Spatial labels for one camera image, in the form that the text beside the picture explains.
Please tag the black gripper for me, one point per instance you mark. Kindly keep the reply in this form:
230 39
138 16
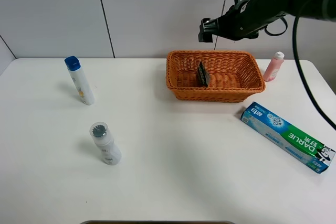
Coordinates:
238 25

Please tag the dark grey tube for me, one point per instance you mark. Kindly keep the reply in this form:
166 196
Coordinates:
203 77

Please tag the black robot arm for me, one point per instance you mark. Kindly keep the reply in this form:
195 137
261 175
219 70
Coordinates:
313 9

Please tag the orange wicker basket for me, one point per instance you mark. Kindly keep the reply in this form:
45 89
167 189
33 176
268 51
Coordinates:
235 75

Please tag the Darlie toothpaste box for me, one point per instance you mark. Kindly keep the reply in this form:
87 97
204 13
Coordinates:
308 150

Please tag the pink bottle white cap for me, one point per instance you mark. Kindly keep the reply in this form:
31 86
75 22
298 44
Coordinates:
274 66

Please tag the white bottle blue cap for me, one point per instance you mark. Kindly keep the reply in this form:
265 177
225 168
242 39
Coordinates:
79 79

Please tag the white bottle clear brush cap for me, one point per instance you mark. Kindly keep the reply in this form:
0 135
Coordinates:
104 141

